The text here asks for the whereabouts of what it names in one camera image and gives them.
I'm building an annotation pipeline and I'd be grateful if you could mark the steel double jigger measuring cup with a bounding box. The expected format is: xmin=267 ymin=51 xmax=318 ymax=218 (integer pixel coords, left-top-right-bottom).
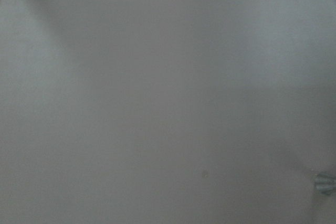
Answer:
xmin=314 ymin=173 xmax=335 ymax=196

